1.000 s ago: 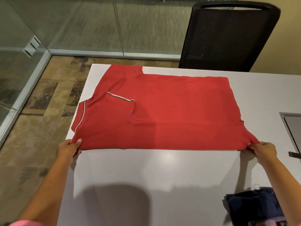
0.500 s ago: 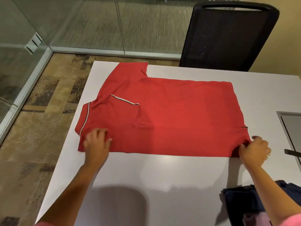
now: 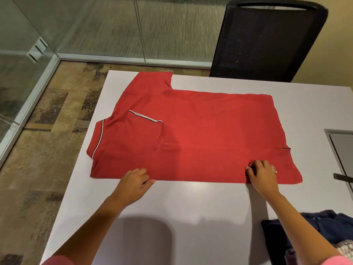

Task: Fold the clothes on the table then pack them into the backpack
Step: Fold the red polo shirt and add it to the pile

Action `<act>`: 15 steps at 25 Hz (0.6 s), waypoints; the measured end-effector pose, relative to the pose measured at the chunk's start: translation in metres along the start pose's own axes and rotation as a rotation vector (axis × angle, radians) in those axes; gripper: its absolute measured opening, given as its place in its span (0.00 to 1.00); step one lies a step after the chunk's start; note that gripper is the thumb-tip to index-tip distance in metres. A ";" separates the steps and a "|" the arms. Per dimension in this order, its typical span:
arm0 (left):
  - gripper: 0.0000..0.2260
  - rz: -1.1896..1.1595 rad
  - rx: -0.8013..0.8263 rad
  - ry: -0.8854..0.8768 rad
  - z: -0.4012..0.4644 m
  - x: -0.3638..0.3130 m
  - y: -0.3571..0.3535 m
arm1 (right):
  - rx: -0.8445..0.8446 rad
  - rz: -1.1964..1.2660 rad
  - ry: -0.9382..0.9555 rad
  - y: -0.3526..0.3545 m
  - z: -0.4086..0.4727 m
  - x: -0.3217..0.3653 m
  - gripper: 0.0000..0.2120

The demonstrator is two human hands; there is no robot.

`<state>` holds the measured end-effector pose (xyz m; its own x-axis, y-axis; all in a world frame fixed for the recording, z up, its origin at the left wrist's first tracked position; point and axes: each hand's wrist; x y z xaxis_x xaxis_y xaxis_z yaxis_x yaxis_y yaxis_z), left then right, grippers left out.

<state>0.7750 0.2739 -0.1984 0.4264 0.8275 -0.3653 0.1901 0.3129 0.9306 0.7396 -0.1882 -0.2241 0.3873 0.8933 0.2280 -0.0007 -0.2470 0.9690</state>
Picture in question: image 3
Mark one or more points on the person's right pink sleeve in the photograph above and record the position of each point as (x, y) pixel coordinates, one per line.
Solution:
(336, 260)

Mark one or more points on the person's pink sleeve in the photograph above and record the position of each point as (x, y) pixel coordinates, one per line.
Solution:
(336, 260)
(56, 260)

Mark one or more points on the black mesh office chair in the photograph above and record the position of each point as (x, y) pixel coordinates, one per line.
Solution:
(264, 41)

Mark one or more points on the red garment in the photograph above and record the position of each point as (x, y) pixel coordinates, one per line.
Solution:
(206, 129)

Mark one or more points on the person's left forearm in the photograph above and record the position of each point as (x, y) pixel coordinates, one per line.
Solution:
(85, 231)

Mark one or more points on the person's right hand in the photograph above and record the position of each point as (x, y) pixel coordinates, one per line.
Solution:
(263, 176)

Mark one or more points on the person's left pink sleeve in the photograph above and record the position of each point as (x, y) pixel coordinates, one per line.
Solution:
(56, 260)

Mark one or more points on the metal glass door bracket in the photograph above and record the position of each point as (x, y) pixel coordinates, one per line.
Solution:
(37, 50)

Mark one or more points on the black orange backpack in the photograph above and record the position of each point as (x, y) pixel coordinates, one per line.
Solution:
(343, 177)

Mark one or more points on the person's left hand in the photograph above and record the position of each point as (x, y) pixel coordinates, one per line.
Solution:
(131, 186)

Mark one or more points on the person's right forearm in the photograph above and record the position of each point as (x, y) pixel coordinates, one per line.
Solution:
(300, 229)

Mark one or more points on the navy blue hoodie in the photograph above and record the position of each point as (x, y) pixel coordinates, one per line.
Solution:
(322, 226)

